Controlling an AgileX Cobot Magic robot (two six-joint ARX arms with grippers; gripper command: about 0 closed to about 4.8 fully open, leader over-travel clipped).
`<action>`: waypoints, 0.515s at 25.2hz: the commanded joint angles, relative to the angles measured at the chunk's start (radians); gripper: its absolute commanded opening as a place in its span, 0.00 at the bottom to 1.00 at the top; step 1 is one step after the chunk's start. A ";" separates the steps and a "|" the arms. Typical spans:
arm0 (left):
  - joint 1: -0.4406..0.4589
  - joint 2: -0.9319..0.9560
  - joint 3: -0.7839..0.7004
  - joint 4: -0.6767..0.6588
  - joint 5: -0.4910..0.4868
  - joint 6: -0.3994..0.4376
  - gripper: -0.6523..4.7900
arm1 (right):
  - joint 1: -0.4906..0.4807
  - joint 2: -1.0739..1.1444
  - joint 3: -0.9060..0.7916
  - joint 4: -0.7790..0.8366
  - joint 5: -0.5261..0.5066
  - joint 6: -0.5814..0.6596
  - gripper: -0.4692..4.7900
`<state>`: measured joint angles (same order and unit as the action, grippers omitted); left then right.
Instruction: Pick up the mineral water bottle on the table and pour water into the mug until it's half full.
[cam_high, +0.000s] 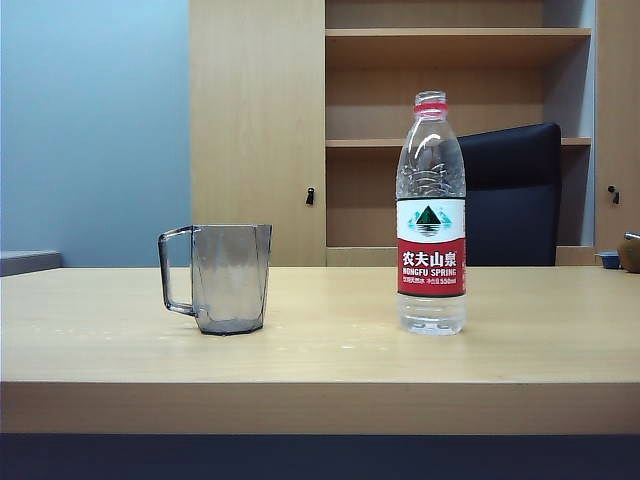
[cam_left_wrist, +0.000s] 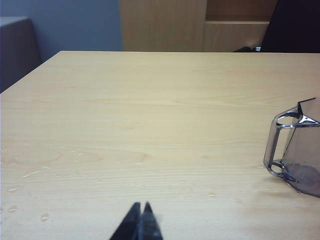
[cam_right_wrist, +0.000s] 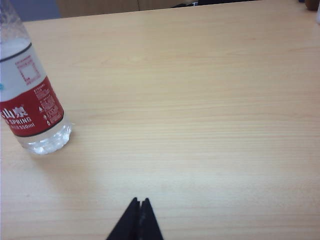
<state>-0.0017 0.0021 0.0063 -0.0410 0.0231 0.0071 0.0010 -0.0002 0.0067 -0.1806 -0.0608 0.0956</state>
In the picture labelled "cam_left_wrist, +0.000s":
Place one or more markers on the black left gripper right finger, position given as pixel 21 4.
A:
pixel 151 225

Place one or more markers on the dark navy office chair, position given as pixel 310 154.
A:
pixel 295 25

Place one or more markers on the clear grey plastic mug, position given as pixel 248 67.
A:
pixel 303 150

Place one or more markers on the grey upholstered seat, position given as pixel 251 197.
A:
pixel 17 50

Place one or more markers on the light wooden shelf cabinet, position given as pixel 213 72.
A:
pixel 162 25

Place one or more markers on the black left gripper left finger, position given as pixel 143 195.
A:
pixel 128 225

